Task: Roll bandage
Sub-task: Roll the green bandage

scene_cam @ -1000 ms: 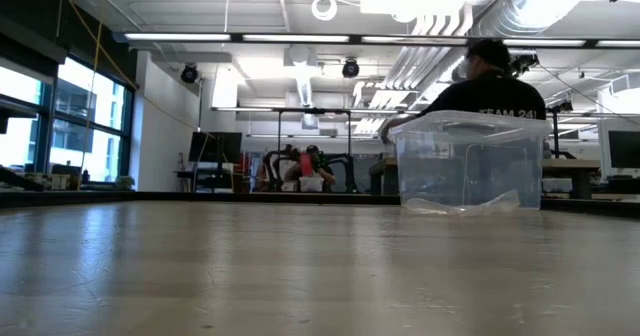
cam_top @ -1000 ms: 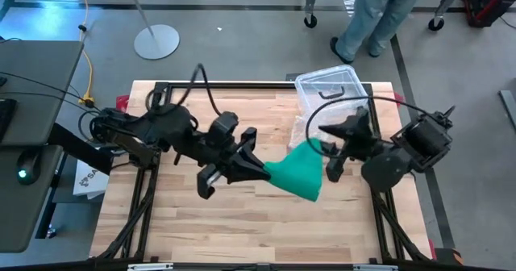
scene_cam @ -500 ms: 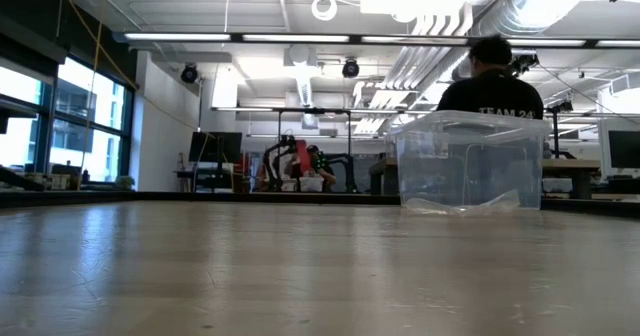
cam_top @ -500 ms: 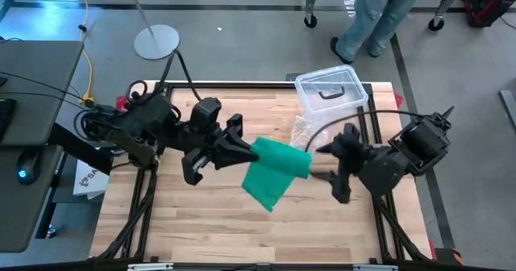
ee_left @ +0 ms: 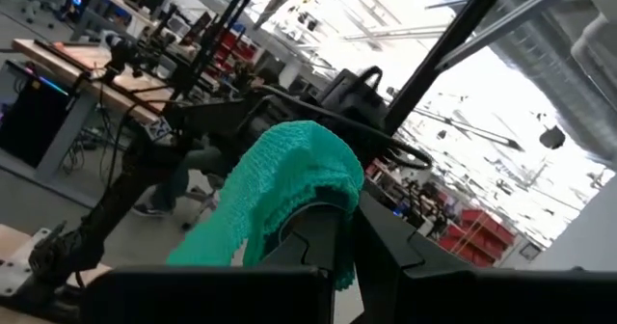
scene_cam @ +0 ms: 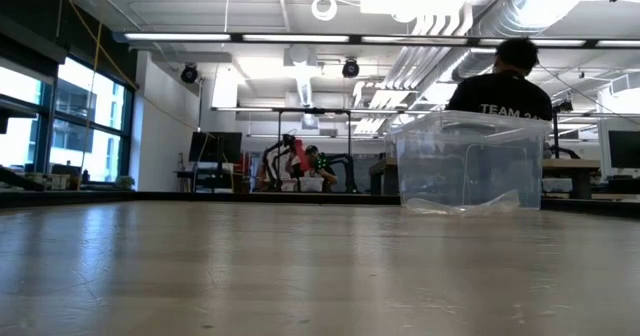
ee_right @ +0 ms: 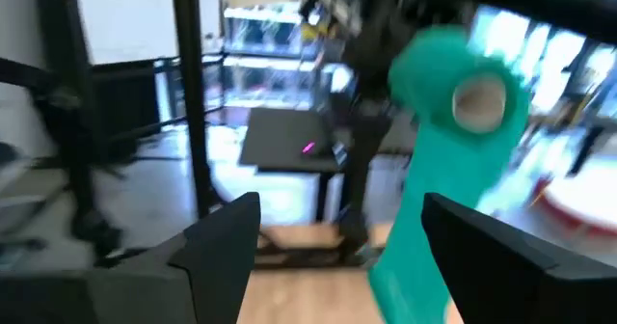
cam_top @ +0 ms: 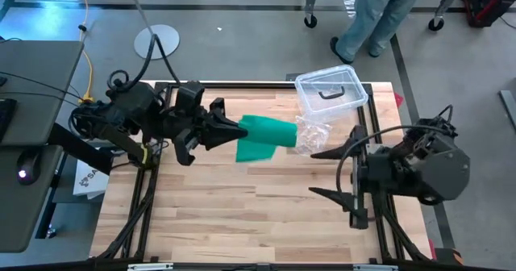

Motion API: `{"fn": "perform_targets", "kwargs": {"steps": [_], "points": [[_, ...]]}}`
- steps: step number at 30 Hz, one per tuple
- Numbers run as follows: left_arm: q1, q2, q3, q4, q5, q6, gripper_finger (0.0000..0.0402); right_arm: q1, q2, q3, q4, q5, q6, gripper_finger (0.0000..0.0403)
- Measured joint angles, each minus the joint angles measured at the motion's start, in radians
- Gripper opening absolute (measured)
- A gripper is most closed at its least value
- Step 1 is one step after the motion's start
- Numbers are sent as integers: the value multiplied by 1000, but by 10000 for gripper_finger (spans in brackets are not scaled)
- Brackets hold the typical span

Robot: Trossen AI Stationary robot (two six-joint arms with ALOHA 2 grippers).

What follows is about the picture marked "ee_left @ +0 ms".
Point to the black computer tower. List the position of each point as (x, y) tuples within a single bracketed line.
[(34, 116)]

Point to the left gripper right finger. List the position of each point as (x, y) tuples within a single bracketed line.
[(482, 300)]

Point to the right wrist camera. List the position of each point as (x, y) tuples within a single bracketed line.
[(347, 97)]

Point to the green elastic bandage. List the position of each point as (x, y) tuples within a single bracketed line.
[(289, 170)]

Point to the wooden workbench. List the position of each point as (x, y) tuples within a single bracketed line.
[(125, 85)]

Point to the black ceiling spotlight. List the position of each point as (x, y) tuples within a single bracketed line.
[(553, 138)]

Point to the person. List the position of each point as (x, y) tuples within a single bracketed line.
[(188, 170)]

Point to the red storage bins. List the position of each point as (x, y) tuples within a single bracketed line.
[(477, 237)]

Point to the silver aluminium rail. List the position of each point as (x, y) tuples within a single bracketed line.
[(506, 20)]

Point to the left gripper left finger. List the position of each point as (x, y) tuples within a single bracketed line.
[(207, 297)]

